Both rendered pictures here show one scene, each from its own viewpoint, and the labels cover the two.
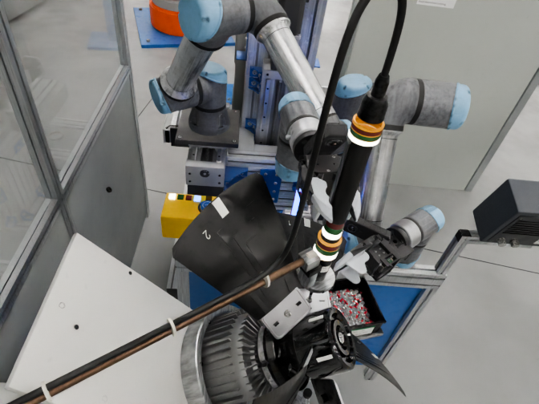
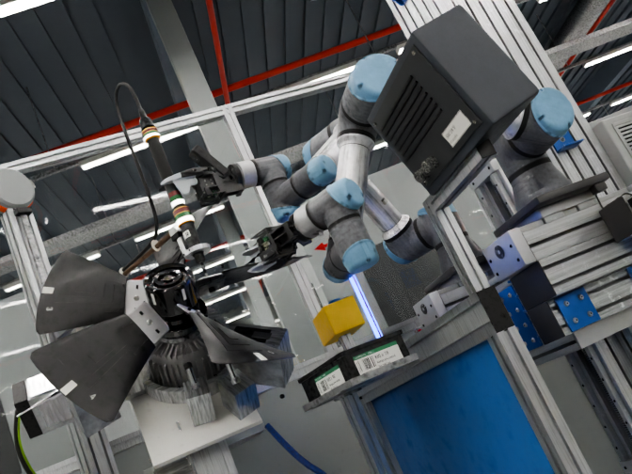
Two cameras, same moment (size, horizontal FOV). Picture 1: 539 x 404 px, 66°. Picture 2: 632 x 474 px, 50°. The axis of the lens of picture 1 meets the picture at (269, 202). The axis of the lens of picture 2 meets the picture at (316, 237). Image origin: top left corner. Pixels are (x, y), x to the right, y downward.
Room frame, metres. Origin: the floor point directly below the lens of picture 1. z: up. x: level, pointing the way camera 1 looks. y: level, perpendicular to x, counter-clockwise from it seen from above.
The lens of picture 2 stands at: (0.40, -1.75, 0.74)
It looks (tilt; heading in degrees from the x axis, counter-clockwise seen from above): 15 degrees up; 77
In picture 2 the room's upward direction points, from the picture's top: 24 degrees counter-clockwise
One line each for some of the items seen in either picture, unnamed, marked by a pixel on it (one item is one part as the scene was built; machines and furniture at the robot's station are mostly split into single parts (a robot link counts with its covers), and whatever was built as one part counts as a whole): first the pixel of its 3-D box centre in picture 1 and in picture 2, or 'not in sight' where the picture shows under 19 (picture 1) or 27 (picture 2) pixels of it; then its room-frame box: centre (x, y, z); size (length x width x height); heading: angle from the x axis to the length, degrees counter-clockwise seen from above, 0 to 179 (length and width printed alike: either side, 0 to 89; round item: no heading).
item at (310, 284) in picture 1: (317, 265); (188, 238); (0.48, -0.11, 1.32); 0.09 x 0.07 x 0.10; 131
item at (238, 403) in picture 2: not in sight; (239, 394); (0.45, -0.12, 0.91); 0.12 x 0.08 x 0.12; 96
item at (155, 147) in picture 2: (344, 192); (166, 174); (0.49, -0.11, 1.50); 0.03 x 0.03 x 0.21
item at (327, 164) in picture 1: (317, 168); (217, 182); (0.60, -0.08, 1.45); 0.12 x 0.08 x 0.09; 16
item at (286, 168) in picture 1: (297, 153); (286, 197); (0.77, -0.05, 1.35); 0.11 x 0.08 x 0.11; 133
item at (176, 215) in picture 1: (192, 218); (339, 323); (0.81, 0.22, 1.02); 0.16 x 0.10 x 0.11; 96
